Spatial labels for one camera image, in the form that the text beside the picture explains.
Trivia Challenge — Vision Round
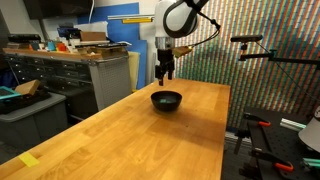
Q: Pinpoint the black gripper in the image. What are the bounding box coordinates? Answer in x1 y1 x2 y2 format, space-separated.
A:
154 49 175 87

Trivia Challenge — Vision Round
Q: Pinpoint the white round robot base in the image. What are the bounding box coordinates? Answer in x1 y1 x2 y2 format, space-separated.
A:
297 105 320 153

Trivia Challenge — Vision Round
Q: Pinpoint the black bowl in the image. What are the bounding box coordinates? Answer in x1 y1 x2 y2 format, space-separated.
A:
150 90 183 113

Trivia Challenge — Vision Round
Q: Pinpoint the wooden block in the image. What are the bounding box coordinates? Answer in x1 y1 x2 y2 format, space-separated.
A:
14 79 42 96

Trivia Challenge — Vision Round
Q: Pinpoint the cream panel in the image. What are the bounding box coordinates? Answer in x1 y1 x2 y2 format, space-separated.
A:
128 51 141 93

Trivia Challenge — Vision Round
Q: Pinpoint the blue foam board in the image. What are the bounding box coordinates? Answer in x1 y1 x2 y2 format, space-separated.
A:
77 2 148 90

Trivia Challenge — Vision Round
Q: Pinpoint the workbench cabinet with pegboard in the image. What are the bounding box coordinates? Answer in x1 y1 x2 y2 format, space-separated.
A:
3 48 132 113

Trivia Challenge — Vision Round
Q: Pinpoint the yellow spirit level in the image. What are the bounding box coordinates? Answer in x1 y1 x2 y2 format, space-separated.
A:
121 17 154 25

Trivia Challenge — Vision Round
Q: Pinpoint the cardboard box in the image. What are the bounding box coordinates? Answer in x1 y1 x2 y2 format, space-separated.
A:
79 31 108 42

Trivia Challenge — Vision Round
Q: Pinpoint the silver aluminium extrusion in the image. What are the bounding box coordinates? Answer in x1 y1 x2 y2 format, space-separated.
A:
302 157 320 168
279 117 307 131

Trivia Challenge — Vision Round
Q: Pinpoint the black perforated breadboard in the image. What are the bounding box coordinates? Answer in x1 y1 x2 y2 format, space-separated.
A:
246 108 320 180

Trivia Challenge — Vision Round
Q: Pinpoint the grey plastic storage bin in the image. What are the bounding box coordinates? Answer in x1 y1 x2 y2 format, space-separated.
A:
0 91 69 150

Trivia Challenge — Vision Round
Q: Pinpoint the black case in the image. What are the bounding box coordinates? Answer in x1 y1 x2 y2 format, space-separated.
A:
0 87 52 115

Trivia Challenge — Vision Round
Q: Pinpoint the black flat device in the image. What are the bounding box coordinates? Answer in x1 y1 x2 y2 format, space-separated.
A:
7 33 42 44

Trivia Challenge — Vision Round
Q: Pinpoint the teal tray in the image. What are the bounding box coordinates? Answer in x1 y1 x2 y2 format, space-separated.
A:
0 85 23 100

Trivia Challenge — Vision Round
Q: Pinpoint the yellow sticky note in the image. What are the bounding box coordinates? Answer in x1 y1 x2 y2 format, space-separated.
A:
18 152 40 168

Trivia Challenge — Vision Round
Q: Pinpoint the black camera cable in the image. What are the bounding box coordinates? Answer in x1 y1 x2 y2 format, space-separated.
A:
184 0 222 48

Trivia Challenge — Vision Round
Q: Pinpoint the black stereo camera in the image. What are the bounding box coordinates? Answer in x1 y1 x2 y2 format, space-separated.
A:
230 34 264 43

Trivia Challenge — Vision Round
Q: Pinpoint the orange-handled black bar clamp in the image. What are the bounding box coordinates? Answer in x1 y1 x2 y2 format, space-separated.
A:
233 112 272 155
248 148 295 173

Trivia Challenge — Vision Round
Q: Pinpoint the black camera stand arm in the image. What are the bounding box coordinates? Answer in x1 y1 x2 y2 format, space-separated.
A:
238 41 320 71

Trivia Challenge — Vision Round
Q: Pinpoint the dark wall screen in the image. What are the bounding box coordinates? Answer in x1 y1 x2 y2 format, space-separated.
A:
23 0 95 20

